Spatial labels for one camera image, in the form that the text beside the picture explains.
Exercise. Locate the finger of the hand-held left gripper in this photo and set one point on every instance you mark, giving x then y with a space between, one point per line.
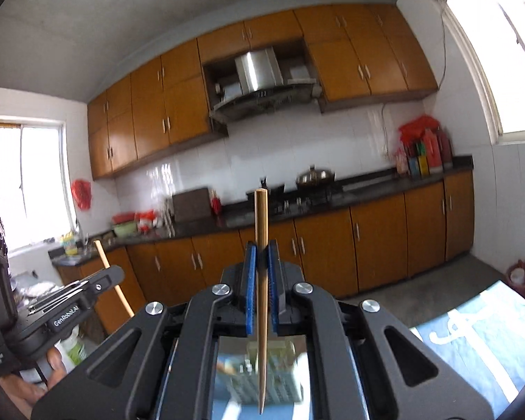
103 279

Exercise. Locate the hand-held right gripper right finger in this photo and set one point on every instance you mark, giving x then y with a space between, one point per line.
273 291

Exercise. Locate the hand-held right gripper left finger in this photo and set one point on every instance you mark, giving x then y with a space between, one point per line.
248 291

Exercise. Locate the wooden chopstick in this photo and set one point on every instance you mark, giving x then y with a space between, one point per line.
261 214
100 253

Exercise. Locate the green perforated utensil holder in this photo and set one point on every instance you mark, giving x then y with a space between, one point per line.
284 372

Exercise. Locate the person's left hand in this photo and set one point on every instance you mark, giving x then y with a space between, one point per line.
22 387

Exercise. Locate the green basin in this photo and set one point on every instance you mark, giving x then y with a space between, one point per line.
124 229

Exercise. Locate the white green plastic bottle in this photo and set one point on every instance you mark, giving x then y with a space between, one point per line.
76 350

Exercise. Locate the red hanging ornament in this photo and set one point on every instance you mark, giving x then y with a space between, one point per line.
82 193

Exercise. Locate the small red bottle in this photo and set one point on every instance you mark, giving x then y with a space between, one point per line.
216 204

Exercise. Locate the gas stove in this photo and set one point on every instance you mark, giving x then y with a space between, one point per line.
306 203

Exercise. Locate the black wok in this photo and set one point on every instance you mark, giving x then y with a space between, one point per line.
276 189

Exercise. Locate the brown wooden box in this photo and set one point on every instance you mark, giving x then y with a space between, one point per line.
192 205

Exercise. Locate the brown base kitchen cabinets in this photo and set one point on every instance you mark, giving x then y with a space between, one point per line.
376 245

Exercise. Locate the dark pot with lid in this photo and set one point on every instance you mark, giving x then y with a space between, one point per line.
315 177

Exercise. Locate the black kitchen countertop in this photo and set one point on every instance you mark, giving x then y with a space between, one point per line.
376 182

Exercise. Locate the pink jar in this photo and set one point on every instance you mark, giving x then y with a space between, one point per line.
401 162

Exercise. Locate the colourful seasoning boxes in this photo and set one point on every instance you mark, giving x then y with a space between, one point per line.
419 162

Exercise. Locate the red seasoning carton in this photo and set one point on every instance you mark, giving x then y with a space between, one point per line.
433 151

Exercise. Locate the blue white striped tablecloth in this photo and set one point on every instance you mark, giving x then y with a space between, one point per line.
485 337

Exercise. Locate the steel range hood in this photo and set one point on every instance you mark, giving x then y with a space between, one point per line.
258 70

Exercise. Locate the dark sauce bottle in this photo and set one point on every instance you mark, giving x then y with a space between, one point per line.
446 148

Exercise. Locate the large bright window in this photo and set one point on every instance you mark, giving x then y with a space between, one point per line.
477 52

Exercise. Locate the side window with frame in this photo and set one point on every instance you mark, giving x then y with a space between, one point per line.
39 175

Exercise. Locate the brown wall kitchen cabinets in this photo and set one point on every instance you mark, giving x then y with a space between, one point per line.
345 70

